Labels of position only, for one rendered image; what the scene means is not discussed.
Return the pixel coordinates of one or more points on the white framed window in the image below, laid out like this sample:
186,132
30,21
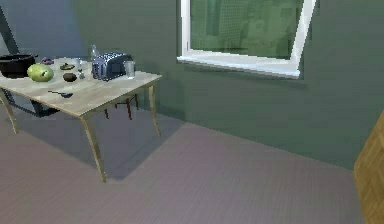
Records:
246,30

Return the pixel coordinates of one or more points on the red legged chair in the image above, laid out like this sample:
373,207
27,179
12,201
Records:
128,106

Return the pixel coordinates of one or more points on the light wooden dining table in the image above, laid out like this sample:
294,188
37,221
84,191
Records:
90,93

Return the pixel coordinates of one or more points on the clear glass bottle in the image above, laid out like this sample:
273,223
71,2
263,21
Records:
94,52

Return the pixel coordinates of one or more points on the small grey shaker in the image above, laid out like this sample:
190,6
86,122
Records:
81,74

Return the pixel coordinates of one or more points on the dark small dish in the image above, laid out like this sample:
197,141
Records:
67,66

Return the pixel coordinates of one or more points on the brown potato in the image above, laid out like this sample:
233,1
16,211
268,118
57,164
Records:
69,77

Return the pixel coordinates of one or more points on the clear drinking glass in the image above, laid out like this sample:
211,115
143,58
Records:
129,69

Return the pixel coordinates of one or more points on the small clear cup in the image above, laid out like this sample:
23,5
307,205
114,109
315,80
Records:
78,62

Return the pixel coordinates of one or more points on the dark spoon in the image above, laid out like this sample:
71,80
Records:
63,94

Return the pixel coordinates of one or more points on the green round fruit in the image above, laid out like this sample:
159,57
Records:
40,72

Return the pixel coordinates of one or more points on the purple small object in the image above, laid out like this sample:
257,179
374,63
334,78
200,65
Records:
46,61

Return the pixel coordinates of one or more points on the silver toaster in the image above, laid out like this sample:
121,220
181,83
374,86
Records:
108,66

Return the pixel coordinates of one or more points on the black pot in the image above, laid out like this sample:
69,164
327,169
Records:
15,65

